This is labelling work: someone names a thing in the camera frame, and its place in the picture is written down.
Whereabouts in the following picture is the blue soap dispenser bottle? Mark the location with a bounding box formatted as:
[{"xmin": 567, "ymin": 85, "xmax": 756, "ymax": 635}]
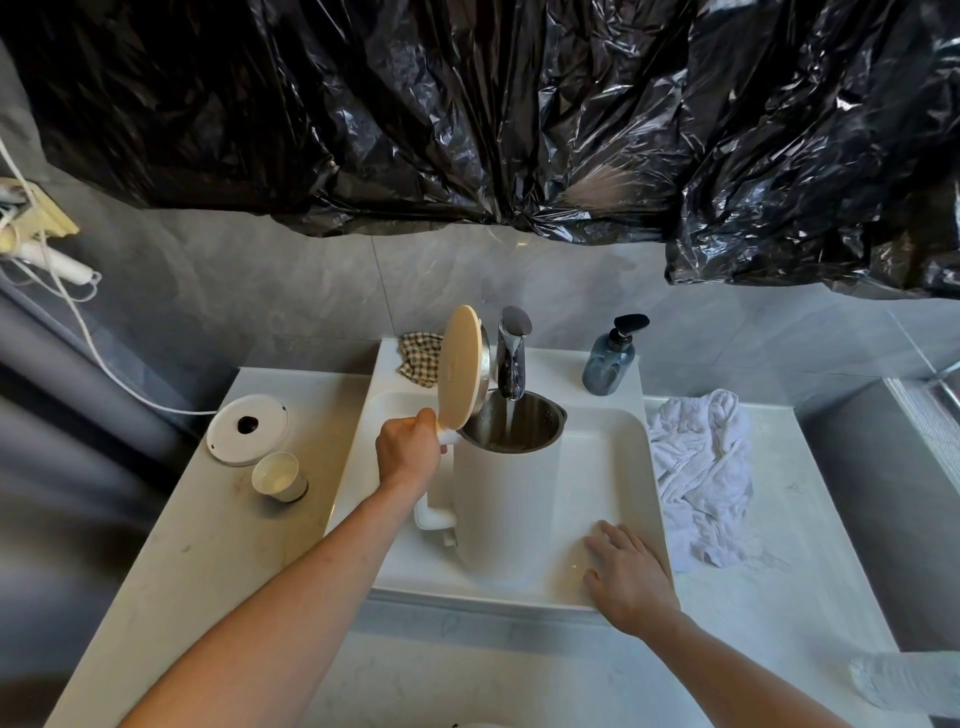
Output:
[{"xmin": 582, "ymin": 313, "xmax": 651, "ymax": 397}]

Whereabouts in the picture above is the white sink basin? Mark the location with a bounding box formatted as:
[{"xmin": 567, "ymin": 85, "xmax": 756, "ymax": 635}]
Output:
[{"xmin": 324, "ymin": 337, "xmax": 675, "ymax": 613}]

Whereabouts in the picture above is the chrome faucet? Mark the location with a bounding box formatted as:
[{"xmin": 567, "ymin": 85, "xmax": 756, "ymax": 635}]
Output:
[{"xmin": 496, "ymin": 305, "xmax": 534, "ymax": 402}]

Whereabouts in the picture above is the person's left forearm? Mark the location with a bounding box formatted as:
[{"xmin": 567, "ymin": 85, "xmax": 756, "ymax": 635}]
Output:
[{"xmin": 118, "ymin": 476, "xmax": 434, "ymax": 728}]

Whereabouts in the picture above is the person's right hand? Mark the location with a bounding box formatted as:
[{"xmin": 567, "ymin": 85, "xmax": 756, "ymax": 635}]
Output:
[{"xmin": 582, "ymin": 519, "xmax": 683, "ymax": 641}]

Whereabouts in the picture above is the white hair dryer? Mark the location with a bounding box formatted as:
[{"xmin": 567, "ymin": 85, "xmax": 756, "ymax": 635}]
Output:
[{"xmin": 0, "ymin": 225, "xmax": 103, "ymax": 303}]

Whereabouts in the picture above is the white electric kettle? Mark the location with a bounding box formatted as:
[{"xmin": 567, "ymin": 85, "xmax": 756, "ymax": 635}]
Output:
[{"xmin": 414, "ymin": 303, "xmax": 569, "ymax": 588}]

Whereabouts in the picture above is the pale yellow wall holder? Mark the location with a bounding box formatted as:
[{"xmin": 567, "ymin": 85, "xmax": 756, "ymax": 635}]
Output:
[{"xmin": 0, "ymin": 176, "xmax": 81, "ymax": 243}]

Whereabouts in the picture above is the white crumpled towel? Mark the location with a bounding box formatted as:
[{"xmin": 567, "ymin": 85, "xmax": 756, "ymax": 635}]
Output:
[{"xmin": 646, "ymin": 388, "xmax": 760, "ymax": 573}]

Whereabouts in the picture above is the checked cloth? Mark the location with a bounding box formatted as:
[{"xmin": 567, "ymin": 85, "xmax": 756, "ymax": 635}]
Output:
[{"xmin": 396, "ymin": 332, "xmax": 445, "ymax": 389}]

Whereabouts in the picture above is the white power cable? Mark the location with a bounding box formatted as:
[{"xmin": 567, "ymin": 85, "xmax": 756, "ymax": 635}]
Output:
[{"xmin": 0, "ymin": 136, "xmax": 222, "ymax": 417}]

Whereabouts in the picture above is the person's right forearm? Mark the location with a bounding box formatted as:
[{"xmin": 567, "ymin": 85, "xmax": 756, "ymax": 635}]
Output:
[{"xmin": 621, "ymin": 609, "xmax": 854, "ymax": 728}]

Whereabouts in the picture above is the white cup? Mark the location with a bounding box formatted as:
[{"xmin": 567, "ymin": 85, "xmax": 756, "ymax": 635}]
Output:
[{"xmin": 251, "ymin": 451, "xmax": 309, "ymax": 504}]

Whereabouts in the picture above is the white cloth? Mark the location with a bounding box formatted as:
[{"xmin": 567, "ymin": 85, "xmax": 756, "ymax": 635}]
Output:
[{"xmin": 849, "ymin": 651, "xmax": 960, "ymax": 720}]

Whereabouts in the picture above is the person's left hand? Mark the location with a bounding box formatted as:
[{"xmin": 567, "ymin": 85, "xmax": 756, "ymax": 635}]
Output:
[{"xmin": 374, "ymin": 407, "xmax": 444, "ymax": 494}]

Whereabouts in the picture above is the white round kettle base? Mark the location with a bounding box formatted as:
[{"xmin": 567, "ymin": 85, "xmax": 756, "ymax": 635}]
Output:
[{"xmin": 206, "ymin": 394, "xmax": 290, "ymax": 468}]

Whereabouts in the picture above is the large black plastic sheet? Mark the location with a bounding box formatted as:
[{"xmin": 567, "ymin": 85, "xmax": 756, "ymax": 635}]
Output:
[{"xmin": 0, "ymin": 0, "xmax": 710, "ymax": 246}]

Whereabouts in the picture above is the glass shower door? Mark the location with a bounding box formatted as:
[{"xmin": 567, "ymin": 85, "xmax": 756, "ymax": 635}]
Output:
[{"xmin": 885, "ymin": 360, "xmax": 960, "ymax": 481}]

